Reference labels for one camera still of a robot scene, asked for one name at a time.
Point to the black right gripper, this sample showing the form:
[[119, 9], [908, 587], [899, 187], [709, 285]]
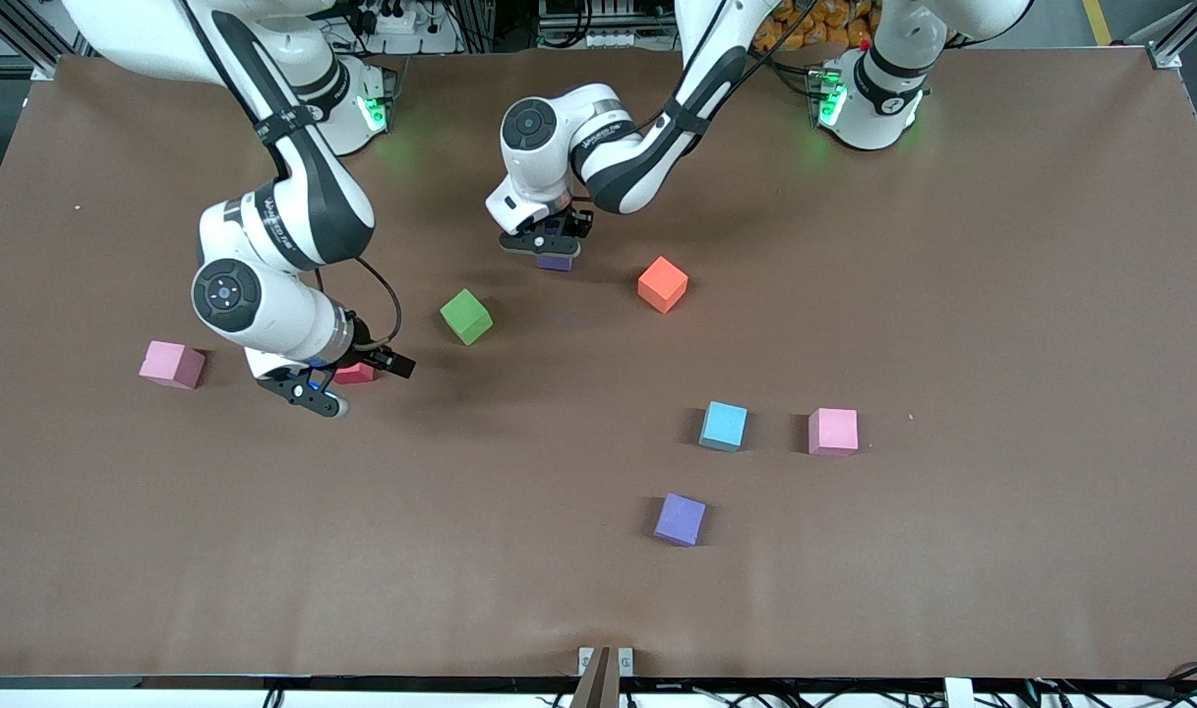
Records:
[[372, 352]]

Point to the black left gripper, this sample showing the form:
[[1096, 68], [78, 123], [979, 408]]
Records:
[[575, 222]]

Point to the red foam block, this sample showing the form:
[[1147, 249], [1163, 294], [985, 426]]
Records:
[[357, 374]]

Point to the purple foam block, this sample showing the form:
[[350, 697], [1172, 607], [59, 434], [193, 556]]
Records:
[[556, 263], [680, 518]]

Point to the green foam block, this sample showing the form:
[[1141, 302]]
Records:
[[465, 317]]

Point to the orange foam block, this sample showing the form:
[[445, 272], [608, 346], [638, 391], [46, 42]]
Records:
[[662, 283]]

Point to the blue foam block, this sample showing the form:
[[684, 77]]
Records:
[[724, 425]]

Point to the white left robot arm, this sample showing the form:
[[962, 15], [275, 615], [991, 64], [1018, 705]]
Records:
[[647, 162]]

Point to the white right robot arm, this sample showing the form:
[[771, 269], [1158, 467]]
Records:
[[293, 216]]

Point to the white equipment rack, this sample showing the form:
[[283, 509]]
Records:
[[608, 37]]

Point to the pink foam block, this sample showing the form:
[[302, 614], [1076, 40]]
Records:
[[833, 431], [168, 362]]

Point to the white power strip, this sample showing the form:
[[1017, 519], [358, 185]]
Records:
[[401, 22]]

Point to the orange snack bag pile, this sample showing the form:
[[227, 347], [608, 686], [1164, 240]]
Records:
[[834, 25]]

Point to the brown table cover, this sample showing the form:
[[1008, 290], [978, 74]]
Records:
[[952, 551]]

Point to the metal clamp bracket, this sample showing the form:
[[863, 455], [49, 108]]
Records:
[[626, 661]]

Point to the aluminium frame profile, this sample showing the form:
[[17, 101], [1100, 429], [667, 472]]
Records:
[[42, 67], [1164, 54]]

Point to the white edge bracket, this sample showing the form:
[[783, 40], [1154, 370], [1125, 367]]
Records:
[[960, 693]]

